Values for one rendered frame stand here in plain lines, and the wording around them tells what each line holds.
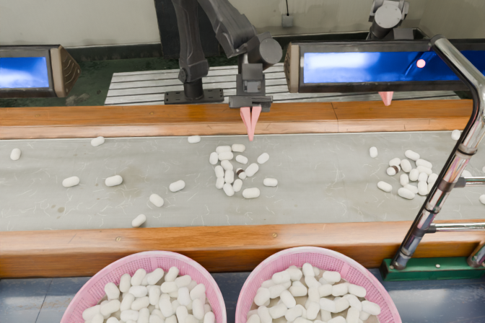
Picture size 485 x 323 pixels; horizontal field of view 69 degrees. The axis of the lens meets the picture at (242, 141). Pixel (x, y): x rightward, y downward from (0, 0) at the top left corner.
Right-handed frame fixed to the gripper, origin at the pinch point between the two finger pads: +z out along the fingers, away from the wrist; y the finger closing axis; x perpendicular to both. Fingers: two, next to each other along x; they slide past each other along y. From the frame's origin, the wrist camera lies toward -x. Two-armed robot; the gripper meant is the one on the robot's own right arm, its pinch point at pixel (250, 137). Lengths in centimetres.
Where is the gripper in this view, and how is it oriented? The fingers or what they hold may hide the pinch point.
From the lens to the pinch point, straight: 82.2
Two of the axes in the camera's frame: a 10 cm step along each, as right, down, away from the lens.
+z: 0.2, 9.9, -1.3
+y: 10.0, -0.1, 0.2
